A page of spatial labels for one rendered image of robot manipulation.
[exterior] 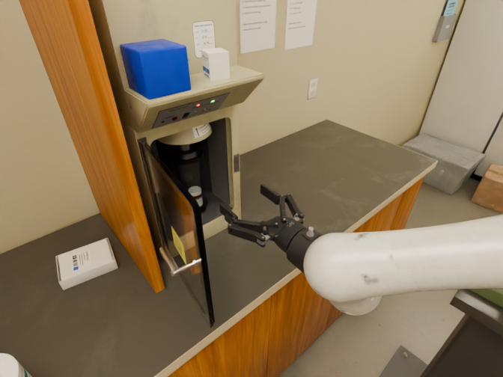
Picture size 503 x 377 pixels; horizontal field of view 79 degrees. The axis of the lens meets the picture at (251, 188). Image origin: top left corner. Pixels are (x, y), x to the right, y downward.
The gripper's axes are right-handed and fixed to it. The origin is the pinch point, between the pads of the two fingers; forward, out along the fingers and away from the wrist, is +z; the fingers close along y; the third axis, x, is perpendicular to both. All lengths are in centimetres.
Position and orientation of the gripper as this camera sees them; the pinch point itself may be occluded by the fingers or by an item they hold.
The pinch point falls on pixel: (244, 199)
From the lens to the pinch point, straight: 81.0
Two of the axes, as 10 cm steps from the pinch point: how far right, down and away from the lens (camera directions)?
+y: -7.8, 3.6, -5.1
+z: -6.2, -4.6, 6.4
